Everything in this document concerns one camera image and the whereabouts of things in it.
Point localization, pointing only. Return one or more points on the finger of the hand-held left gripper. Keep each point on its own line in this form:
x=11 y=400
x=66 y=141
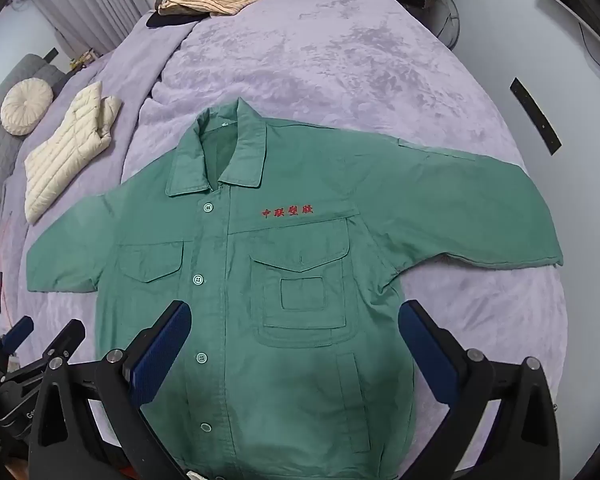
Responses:
x=19 y=333
x=62 y=340

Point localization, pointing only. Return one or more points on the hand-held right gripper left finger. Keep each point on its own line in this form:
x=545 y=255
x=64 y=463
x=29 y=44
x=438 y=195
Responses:
x=162 y=355

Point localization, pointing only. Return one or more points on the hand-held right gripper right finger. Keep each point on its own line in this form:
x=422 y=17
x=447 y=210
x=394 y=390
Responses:
x=427 y=355

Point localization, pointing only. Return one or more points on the green work jacket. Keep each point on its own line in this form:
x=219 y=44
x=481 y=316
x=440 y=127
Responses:
x=290 y=280

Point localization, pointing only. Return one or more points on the grey quilted headboard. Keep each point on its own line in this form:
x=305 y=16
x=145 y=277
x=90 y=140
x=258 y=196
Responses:
x=0 y=170

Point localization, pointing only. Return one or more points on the cream quilted puffer vest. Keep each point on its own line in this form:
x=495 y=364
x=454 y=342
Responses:
x=65 y=160

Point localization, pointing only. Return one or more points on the round cream cushion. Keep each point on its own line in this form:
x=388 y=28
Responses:
x=26 y=107

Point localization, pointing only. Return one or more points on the small yellow bedside object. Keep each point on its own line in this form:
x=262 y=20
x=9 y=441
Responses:
x=82 y=58

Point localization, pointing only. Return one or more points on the purple plush blanket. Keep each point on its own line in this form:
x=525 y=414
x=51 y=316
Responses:
x=330 y=70

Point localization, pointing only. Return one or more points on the dark cloth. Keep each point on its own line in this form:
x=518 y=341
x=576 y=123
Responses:
x=167 y=20

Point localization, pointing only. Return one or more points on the standing fan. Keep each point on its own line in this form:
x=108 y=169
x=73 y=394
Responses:
x=447 y=17

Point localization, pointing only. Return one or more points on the grey pleated curtain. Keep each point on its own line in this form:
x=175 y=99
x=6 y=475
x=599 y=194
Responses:
x=90 y=0

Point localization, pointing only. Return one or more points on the black wall strip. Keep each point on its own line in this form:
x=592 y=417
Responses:
x=51 y=54
x=536 y=116

